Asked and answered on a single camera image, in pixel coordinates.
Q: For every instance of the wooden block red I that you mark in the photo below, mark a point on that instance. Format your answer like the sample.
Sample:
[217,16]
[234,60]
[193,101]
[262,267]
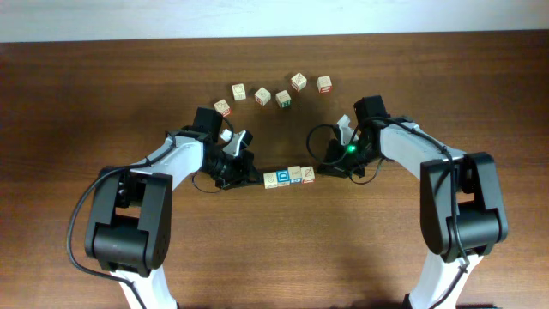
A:
[298,82]

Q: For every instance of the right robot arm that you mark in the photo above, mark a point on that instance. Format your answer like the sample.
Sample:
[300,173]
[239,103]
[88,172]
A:
[462,214]

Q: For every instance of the wooden block green yellow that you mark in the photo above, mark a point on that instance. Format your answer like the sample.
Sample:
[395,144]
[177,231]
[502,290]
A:
[270,180]

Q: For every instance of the wooden block red bottom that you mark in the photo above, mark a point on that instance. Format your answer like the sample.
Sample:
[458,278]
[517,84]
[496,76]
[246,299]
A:
[324,84]

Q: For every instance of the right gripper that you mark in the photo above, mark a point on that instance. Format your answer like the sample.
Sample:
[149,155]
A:
[334,163]

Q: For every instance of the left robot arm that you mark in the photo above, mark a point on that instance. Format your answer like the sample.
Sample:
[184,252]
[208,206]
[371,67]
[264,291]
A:
[130,222]

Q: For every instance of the blue 5 wooden block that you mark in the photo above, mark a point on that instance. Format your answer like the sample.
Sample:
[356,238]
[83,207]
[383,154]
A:
[295,175]

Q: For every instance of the wooden block red side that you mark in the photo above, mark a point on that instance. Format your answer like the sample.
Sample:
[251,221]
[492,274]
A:
[222,107]

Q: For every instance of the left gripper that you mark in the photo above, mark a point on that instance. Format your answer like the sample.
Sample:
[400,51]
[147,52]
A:
[241,178]

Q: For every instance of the blue D wooden block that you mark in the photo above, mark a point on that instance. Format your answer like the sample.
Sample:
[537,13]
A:
[283,178]

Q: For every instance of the wooden block red letter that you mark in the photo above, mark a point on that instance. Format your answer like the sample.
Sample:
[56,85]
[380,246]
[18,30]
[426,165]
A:
[262,96]

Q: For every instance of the wooden block red leaf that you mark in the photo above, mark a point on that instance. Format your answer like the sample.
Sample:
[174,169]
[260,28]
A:
[307,175]

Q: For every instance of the plain wooden block outline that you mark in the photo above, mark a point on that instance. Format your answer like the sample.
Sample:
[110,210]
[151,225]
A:
[238,92]

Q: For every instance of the wooden block green side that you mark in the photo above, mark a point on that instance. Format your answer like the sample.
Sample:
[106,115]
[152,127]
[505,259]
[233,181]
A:
[283,99]

